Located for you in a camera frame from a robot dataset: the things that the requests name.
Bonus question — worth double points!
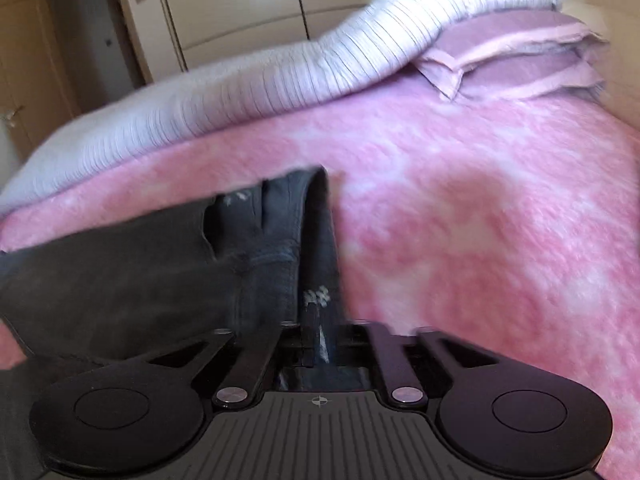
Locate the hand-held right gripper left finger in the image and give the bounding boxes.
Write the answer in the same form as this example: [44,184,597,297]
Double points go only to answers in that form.
[145,302,322,409]

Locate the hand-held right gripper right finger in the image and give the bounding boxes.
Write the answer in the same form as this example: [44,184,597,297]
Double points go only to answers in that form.
[332,317,497,407]

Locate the dark grey jeans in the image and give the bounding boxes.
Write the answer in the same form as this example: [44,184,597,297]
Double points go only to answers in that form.
[0,165,352,480]

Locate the pink floral blanket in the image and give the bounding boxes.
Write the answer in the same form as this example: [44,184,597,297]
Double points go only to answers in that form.
[0,87,640,480]

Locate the white striped quilt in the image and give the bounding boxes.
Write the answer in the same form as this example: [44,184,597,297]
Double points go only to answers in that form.
[0,0,564,217]

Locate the cream wardrobe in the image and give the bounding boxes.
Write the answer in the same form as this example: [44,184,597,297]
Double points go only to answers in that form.
[111,0,427,85]

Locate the wooden door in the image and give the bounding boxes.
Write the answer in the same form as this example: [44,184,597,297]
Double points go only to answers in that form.
[0,0,82,162]

